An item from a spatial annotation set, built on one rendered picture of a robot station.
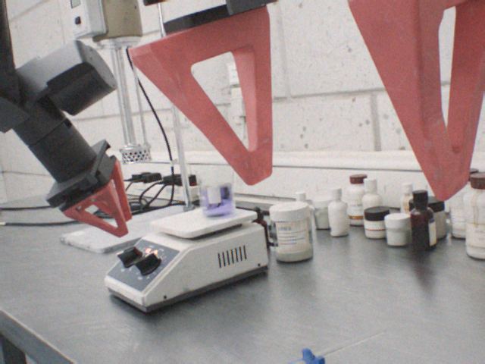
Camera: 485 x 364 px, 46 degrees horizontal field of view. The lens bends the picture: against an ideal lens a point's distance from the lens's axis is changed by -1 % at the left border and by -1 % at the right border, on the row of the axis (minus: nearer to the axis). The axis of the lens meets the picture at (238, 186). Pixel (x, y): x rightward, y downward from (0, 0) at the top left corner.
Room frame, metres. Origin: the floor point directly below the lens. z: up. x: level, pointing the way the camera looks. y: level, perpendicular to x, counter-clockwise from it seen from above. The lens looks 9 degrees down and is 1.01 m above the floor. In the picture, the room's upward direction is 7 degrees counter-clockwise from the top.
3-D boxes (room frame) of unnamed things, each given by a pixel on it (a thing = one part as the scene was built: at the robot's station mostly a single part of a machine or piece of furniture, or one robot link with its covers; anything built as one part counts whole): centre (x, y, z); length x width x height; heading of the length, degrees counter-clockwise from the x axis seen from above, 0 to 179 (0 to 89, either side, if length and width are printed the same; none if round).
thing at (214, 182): (0.81, 0.03, 0.87); 0.06 x 0.05 x 0.08; 23
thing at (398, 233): (0.84, -0.23, 0.77); 0.04 x 0.04 x 0.04
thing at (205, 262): (0.80, 0.08, 0.79); 0.22 x 0.13 x 0.08; 124
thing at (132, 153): (1.20, 0.20, 1.02); 0.07 x 0.07 x 0.25
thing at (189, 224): (0.81, 0.06, 0.83); 0.12 x 0.12 x 0.01; 34
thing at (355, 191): (1.00, -0.21, 0.79); 0.05 x 0.05 x 0.09
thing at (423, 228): (0.81, -0.26, 0.79); 0.03 x 0.03 x 0.08
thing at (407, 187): (0.94, -0.28, 0.79); 0.03 x 0.03 x 0.07
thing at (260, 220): (0.92, -0.02, 0.78); 0.03 x 0.03 x 0.07
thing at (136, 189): (1.58, 0.22, 0.77); 0.40 x 0.06 x 0.04; 38
